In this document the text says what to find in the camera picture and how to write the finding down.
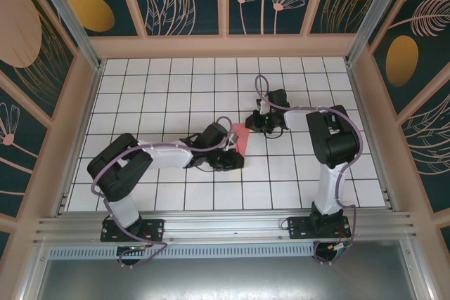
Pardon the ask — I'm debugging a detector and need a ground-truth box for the pink square paper sheet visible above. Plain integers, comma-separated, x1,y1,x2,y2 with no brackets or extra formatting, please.
231,122,252,156

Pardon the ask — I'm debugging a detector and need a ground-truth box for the grey metal sheet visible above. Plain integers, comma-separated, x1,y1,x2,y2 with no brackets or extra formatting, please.
19,257,433,300

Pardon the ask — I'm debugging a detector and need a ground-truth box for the black circuit board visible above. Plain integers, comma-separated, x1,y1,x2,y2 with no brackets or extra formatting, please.
117,245,148,255

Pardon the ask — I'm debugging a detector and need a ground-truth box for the green circuit board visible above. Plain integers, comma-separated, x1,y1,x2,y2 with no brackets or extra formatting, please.
328,242,352,255

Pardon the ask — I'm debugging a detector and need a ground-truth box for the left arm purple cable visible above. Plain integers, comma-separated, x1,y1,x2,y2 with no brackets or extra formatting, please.
91,116,235,268

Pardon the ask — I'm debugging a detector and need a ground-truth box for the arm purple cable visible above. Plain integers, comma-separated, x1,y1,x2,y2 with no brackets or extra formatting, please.
91,116,235,268
255,74,364,266

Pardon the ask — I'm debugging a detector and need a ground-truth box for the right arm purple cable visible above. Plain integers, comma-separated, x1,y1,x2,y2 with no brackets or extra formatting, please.
255,74,364,266

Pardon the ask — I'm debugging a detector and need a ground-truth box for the aluminium mounting rail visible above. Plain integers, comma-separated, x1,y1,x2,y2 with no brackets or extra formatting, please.
33,210,419,247

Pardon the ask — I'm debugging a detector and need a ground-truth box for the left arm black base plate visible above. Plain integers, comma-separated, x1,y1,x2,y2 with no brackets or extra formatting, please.
100,219,166,243

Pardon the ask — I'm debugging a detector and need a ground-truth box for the slotted grey cable duct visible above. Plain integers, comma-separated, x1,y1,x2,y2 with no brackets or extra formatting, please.
47,242,319,259

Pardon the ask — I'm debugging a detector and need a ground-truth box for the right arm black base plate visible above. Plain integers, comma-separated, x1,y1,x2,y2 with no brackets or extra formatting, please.
287,216,352,240

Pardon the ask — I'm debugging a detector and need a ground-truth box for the aluminium frame post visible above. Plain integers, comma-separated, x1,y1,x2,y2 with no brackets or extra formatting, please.
345,0,423,68
30,0,106,71

